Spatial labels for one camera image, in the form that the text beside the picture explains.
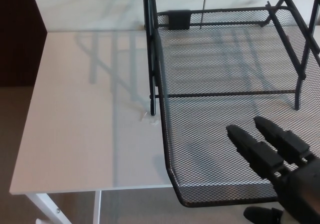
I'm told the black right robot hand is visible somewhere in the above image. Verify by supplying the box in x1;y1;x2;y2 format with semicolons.
225;116;320;224

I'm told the black mesh file tray drawer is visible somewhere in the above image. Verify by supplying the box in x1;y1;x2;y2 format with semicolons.
153;5;320;208

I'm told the black rectangular block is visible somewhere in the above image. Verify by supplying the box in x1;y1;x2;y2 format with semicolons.
167;9;192;30

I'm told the white table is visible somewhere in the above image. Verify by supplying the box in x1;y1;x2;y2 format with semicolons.
8;24;320;224

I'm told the white low cabinet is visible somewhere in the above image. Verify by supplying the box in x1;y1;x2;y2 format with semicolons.
28;0;320;32

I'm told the dark brown wooden panel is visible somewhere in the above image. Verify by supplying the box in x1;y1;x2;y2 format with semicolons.
0;0;47;86

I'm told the black metal file tray frame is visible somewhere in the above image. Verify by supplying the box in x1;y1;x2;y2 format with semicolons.
141;0;320;117

